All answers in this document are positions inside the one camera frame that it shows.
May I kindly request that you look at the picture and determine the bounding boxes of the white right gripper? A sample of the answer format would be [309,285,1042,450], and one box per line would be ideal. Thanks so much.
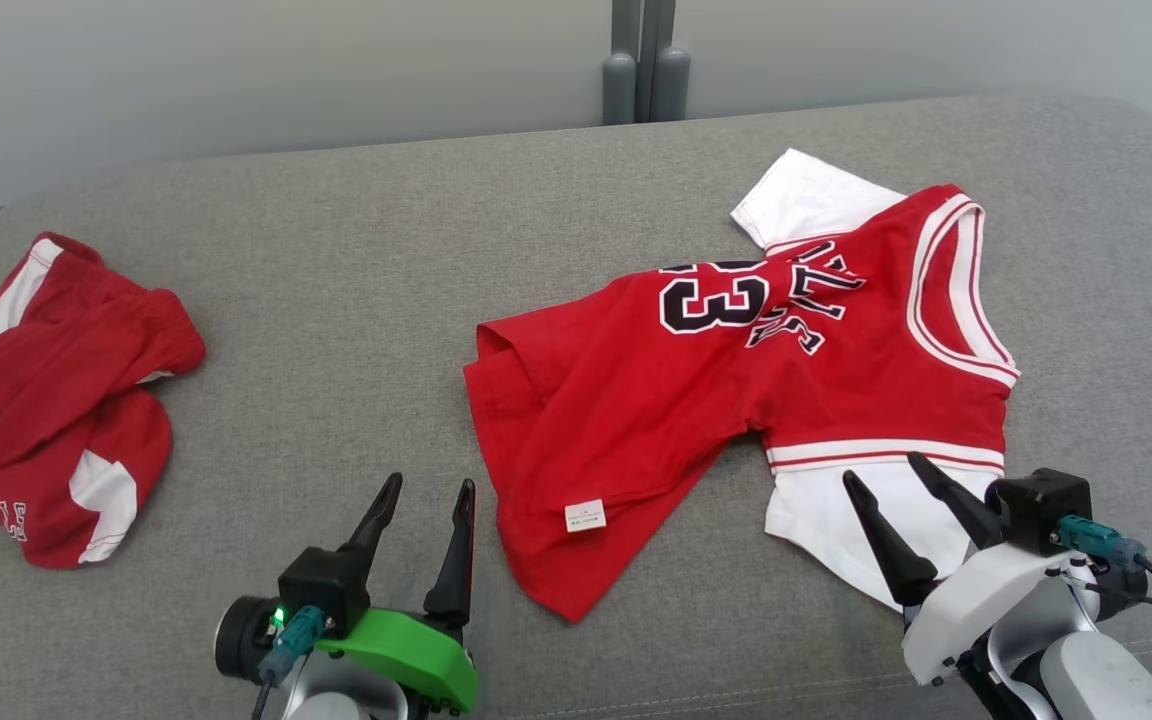
[843,452,1074,689]

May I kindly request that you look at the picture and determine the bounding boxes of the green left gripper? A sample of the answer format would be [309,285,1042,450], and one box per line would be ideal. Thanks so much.
[311,472,480,715]

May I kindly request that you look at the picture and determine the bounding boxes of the red and white basketball jersey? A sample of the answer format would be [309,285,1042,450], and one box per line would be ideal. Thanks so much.
[463,148,1022,623]

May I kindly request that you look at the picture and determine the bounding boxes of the red and white shorts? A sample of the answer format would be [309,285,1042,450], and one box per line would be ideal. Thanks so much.
[0,232,207,571]

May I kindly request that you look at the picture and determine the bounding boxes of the grey fabric sofa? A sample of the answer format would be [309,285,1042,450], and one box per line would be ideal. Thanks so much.
[0,95,1152,720]

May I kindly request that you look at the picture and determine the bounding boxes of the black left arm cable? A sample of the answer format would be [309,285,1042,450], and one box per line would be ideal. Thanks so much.
[249,605,325,720]

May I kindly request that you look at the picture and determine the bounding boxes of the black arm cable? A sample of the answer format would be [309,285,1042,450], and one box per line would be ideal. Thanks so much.
[249,605,325,720]
[1058,515,1152,633]

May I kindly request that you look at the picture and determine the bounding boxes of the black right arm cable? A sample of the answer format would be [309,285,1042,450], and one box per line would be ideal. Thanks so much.
[1058,515,1152,633]

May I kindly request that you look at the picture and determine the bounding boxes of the grey metal frame post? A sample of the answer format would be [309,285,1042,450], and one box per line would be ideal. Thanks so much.
[602,0,692,126]

